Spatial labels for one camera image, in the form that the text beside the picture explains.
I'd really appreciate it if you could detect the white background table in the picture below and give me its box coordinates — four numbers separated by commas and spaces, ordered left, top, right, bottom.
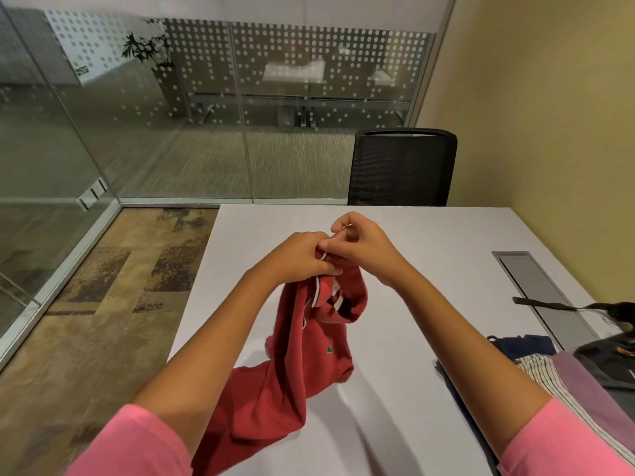
261, 59, 327, 85

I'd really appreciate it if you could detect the person's right hand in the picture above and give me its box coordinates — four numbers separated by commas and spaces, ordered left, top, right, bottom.
317, 211, 413, 291

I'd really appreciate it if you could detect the person's left forearm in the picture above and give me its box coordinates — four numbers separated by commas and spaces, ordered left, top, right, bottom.
132, 270, 276, 457

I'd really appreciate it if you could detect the person's left hand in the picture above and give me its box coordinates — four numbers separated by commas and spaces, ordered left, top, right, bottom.
250, 231, 343, 288

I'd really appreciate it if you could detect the person's left pink sleeve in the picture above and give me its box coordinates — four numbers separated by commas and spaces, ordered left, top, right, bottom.
64, 403, 194, 476

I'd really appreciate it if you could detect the person's right pink sleeve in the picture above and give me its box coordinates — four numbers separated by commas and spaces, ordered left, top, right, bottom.
497, 396, 635, 476

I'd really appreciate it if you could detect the black orange backpack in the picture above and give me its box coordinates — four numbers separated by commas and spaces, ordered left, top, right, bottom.
511, 296, 635, 422

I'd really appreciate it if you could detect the navy blue hoodie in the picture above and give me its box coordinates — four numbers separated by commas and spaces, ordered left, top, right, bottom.
434, 334, 556, 476

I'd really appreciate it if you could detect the red garment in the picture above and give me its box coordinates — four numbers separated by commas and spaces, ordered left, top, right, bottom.
134, 250, 369, 476

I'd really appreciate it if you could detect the person's right forearm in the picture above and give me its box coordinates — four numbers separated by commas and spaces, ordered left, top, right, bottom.
392, 270, 554, 459

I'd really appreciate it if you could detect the black mesh office chair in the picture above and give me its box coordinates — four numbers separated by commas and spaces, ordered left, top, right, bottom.
347, 127, 459, 208

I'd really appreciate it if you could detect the potted green plant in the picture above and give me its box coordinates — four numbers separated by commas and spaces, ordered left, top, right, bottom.
121, 19, 179, 107

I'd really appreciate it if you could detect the metal glass door bracket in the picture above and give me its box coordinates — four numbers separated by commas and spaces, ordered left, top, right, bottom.
77, 177, 109, 212

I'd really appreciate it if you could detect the grey table cable hatch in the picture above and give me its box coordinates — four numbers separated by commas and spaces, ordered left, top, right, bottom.
491, 251, 604, 354

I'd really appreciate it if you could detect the striped knit top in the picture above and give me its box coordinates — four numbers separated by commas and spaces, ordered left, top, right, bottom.
513, 354, 635, 467

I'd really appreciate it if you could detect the mauve striped t-shirt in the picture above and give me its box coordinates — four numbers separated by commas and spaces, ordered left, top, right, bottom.
550, 350, 635, 454

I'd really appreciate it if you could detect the person's pink sleeve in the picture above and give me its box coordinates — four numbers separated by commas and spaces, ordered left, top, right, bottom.
64, 403, 194, 476
497, 396, 635, 476

